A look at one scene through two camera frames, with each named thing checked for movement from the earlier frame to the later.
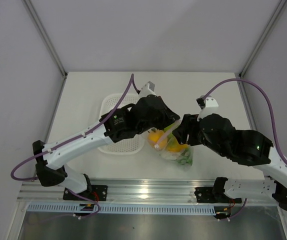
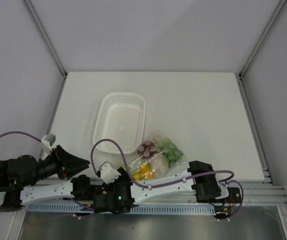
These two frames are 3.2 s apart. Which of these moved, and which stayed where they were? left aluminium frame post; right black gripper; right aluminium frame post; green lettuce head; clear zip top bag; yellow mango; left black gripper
Moved: right black gripper; green lettuce head; left black gripper; yellow mango; clear zip top bag
Stayed: right aluminium frame post; left aluminium frame post
